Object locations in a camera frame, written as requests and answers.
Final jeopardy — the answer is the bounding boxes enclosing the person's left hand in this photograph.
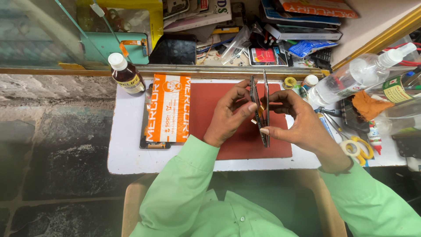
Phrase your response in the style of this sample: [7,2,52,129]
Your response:
[203,79,259,148]

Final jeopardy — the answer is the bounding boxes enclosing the person's right hand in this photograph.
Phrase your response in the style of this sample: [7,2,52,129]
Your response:
[259,89,333,155]

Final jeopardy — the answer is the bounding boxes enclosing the dark phone body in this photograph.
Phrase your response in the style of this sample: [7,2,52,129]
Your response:
[249,75,269,148]

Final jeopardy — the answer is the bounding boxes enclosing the thin phone display panel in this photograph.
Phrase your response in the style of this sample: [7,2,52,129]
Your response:
[262,69,271,147]

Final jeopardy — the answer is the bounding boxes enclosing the red work mat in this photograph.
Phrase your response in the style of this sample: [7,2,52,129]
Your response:
[188,82,293,161]

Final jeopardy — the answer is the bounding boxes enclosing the small white capped bottle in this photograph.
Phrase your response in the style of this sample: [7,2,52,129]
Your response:
[301,74,319,90]

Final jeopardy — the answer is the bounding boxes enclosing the black phone under cloth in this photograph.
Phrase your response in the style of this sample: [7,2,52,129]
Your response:
[340,97,371,134]

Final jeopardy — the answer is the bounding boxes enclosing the orange and white packet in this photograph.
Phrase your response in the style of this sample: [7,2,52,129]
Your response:
[146,73,191,143]

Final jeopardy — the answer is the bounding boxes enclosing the clear spray bottle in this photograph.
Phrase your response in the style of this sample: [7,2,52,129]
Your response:
[307,42,418,107]

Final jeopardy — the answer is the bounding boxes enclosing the orange cloth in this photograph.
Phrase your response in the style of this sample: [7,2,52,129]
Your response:
[351,90,395,122]

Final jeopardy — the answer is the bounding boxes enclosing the clear plastic bag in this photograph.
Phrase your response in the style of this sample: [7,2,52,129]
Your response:
[220,25,253,66]

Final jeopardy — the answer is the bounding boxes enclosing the small glue tube red cap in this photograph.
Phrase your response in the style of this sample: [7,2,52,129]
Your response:
[367,120,383,155]

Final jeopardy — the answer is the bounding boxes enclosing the red and black card pack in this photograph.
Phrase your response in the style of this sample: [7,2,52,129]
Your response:
[248,45,291,67]

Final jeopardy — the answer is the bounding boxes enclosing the blue foil packet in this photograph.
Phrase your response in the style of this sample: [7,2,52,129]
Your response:
[287,39,339,59]

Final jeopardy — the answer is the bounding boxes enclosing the heap of phone parts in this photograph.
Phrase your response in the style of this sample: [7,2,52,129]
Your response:
[162,0,264,66]

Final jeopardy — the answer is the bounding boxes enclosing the light green shirt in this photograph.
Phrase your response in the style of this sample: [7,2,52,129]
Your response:
[129,135,421,237]

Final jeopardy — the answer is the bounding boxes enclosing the clear bottle with green label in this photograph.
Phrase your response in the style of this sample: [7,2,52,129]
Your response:
[364,71,421,106]

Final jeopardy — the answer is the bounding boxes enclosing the brown bottle with white cap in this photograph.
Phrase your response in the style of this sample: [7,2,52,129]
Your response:
[108,52,146,95]

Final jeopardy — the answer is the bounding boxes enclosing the black plastic part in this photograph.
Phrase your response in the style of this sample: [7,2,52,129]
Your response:
[391,131,421,159]

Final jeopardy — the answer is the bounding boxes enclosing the stack of boxes and packets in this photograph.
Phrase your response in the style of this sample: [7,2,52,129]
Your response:
[259,0,360,41]

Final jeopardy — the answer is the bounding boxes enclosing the yellow plastic packet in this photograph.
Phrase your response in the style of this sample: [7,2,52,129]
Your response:
[77,0,164,50]

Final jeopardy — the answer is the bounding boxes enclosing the teal phone back cover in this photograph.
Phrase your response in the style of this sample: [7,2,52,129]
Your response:
[80,32,150,65]

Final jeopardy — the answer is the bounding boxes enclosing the glass pane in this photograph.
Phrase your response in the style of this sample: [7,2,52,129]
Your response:
[0,0,132,68]

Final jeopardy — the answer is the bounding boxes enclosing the dark handled screwdriver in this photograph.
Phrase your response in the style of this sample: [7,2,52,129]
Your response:
[314,106,343,118]

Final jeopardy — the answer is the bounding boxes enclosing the orange flex cable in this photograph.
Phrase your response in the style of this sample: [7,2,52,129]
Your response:
[251,105,266,125]

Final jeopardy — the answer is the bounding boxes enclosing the metal counter rail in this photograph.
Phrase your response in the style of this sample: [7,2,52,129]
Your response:
[0,65,324,80]

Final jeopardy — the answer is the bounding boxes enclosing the yellow handled scissors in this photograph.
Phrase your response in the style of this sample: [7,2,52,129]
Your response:
[324,113,375,167]

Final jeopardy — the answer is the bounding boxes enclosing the golden wooden frame rail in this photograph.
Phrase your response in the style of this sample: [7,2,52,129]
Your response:
[330,9,421,72]

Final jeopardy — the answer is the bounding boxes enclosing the red cables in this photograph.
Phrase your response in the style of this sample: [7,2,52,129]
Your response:
[382,41,421,67]

